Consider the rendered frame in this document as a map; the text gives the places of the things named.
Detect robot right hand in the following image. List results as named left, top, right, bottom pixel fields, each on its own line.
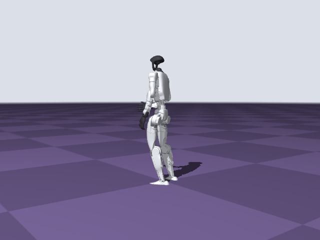
left=137, top=101, right=153, bottom=112

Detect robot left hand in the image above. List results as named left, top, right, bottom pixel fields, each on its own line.
left=139, top=111, right=149, bottom=130

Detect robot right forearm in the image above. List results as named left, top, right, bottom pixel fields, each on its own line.
left=151, top=102, right=166, bottom=109

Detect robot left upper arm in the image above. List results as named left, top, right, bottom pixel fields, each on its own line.
left=148, top=72, right=158, bottom=98

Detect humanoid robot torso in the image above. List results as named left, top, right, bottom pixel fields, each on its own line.
left=154, top=70, right=170, bottom=122

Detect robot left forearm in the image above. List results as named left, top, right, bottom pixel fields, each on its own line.
left=143, top=90, right=154, bottom=115

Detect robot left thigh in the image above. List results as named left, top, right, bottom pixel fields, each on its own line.
left=146, top=113, right=162, bottom=155

